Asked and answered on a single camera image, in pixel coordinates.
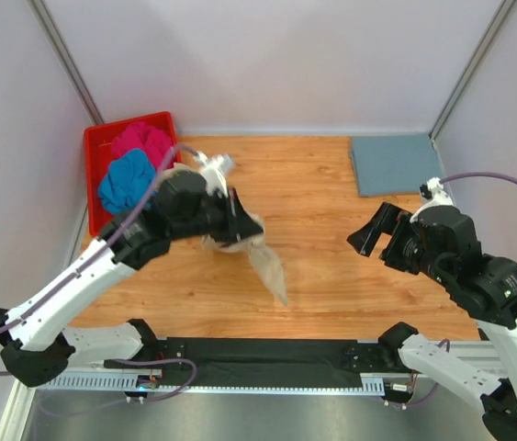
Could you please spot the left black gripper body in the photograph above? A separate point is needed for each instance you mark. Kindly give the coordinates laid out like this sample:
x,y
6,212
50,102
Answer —
x,y
231,220

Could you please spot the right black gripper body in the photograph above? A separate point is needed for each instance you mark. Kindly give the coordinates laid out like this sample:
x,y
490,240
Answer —
x,y
394,236

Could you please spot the beige t shirt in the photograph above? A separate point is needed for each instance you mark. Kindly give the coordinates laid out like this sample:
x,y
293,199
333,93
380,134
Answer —
x,y
265,261

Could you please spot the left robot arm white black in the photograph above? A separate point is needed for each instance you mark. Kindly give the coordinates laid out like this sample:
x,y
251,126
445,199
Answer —
x,y
37,341

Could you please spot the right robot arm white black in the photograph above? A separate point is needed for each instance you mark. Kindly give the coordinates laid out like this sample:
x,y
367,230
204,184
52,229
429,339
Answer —
x,y
441,243

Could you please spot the folded grey-blue t shirt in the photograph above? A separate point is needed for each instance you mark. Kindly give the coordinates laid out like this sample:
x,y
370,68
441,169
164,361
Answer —
x,y
393,164

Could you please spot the crumpled blue t shirt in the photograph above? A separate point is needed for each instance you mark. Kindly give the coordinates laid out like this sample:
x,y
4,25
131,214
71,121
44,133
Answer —
x,y
126,181

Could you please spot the crumpled magenta t shirt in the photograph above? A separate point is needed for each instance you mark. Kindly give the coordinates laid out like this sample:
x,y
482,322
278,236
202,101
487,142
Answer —
x,y
154,142

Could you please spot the red plastic bin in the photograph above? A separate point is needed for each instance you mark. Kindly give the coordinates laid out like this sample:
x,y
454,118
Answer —
x,y
97,146

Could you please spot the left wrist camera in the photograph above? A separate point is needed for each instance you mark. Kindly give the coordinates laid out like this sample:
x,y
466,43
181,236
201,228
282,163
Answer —
x,y
215,170

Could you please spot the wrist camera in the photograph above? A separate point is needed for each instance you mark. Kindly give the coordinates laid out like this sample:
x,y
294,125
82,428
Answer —
x,y
434,194
215,170

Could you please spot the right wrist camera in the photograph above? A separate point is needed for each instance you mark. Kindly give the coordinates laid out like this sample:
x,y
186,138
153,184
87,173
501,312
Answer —
x,y
434,194

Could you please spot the aluminium frame rail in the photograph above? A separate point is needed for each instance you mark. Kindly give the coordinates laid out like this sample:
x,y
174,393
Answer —
x,y
181,372

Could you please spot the white slotted cable duct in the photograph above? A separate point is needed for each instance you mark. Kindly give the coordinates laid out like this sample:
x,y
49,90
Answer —
x,y
132,382

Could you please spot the right corner aluminium post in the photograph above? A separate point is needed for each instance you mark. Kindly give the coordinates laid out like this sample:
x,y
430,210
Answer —
x,y
478,56

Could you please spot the corner aluminium post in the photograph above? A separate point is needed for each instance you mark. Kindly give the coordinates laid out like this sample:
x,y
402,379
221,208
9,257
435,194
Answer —
x,y
478,56
58,44

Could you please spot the left corner aluminium post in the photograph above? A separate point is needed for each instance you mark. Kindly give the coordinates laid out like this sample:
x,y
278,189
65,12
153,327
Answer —
x,y
58,44

